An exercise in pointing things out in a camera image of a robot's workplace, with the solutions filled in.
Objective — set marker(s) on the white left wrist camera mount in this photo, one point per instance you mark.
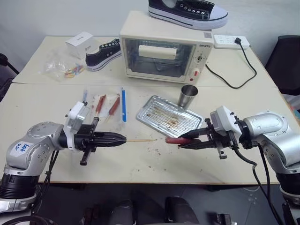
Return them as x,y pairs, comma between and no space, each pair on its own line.
75,114

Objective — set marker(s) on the small white cardboard box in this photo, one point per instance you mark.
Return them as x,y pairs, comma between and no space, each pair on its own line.
78,45

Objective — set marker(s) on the black office chair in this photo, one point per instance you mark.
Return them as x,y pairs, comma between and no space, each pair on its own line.
286,61

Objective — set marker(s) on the cream toaster oven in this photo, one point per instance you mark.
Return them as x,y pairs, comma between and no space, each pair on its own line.
164,32

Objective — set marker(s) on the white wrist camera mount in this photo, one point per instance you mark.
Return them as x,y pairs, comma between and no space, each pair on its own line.
225,117
75,114

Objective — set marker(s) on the stainless steel cup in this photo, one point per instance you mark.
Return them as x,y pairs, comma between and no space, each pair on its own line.
187,97

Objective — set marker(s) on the white power strip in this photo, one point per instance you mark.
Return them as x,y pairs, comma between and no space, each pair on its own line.
227,42

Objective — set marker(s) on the dark rounded shape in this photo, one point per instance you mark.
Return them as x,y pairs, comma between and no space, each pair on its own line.
181,211
122,212

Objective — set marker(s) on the black canvas sneaker white toe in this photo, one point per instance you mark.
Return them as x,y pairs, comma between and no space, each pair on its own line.
187,12

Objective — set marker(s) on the dark chair frame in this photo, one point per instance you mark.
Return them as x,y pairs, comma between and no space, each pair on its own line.
5,70

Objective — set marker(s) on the pile of coloured clips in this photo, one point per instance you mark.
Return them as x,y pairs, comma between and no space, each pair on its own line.
73,71

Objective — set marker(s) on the crumpled clear plastic bag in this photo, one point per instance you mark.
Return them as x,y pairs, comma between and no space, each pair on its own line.
52,65

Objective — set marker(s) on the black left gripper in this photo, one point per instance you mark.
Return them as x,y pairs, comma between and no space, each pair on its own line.
86,138

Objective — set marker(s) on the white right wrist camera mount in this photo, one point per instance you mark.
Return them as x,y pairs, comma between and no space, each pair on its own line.
225,117

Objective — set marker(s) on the white handwritten label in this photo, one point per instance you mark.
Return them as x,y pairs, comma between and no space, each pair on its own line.
20,148

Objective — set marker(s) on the red sausage without skewer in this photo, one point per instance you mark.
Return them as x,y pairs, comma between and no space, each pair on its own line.
174,140

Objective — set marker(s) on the ribbed metal baking tray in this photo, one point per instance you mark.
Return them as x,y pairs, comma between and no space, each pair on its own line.
168,117

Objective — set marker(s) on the clear zip bag blue strip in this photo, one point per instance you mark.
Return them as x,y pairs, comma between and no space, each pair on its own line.
123,105

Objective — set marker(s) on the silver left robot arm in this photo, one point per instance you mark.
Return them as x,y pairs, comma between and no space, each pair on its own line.
39,136

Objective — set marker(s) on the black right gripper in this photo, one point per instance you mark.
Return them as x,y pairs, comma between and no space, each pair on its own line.
221,143

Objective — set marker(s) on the bare wooden skewer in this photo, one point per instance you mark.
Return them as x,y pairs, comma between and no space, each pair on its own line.
140,140

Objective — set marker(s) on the red sausage on skewer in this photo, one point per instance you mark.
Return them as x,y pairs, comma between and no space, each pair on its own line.
100,104
114,106

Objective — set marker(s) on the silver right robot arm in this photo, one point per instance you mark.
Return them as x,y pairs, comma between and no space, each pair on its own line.
264,126

